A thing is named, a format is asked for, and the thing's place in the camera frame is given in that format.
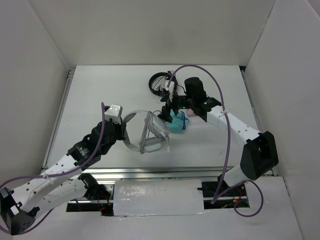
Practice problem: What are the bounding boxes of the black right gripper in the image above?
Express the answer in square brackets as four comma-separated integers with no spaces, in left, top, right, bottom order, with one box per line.
[156,89,195,123]

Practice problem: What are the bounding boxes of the grey white over-ear headphones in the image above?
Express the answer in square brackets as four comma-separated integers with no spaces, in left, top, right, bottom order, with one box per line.
[123,110,171,154]

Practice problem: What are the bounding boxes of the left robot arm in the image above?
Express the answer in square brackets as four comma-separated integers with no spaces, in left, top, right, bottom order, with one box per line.
[0,120,126,236]

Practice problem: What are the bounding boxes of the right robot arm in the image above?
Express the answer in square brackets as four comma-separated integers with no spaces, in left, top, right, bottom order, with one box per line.
[159,77,279,196]

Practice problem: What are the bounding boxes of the pink blue cat-ear headphones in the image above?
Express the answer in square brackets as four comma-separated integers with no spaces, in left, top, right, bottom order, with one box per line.
[186,109,196,118]

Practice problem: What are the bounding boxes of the black headphones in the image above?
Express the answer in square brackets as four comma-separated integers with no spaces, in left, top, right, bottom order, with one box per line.
[148,70,174,97]

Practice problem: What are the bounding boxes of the white taped cover plate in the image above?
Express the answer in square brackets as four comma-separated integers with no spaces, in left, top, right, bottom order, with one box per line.
[113,179,205,217]

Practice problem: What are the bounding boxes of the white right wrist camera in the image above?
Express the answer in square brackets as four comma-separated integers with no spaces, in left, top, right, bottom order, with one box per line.
[160,80,175,102]

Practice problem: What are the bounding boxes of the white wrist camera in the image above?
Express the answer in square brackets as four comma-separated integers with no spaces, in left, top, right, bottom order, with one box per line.
[160,80,175,102]
[104,104,123,125]

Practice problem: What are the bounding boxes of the teal headphones blue cable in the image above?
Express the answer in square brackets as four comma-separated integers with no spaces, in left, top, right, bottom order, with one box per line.
[165,110,191,134]

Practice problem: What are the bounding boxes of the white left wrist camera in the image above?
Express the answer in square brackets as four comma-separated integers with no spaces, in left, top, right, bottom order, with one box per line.
[104,104,123,125]

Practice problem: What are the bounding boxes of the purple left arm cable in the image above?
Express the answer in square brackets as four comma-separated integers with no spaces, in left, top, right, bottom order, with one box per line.
[0,101,108,236]

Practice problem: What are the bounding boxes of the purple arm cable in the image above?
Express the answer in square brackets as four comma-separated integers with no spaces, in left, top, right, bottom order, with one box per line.
[0,101,108,236]
[167,64,264,217]

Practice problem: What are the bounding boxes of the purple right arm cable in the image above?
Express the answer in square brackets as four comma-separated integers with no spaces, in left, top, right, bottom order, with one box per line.
[167,64,264,217]

